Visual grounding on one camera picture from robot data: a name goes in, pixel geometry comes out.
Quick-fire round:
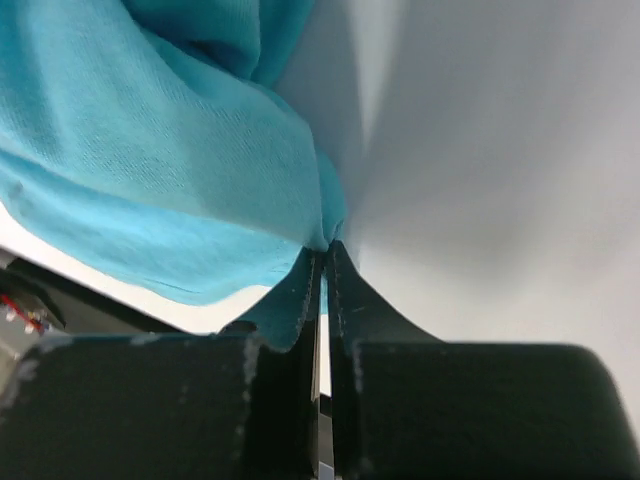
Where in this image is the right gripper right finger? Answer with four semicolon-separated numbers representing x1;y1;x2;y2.
327;241;639;479

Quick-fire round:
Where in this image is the light blue t-shirt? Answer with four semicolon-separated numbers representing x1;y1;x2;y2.
0;0;349;354

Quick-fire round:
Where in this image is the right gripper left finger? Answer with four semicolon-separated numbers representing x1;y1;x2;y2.
1;250;320;479

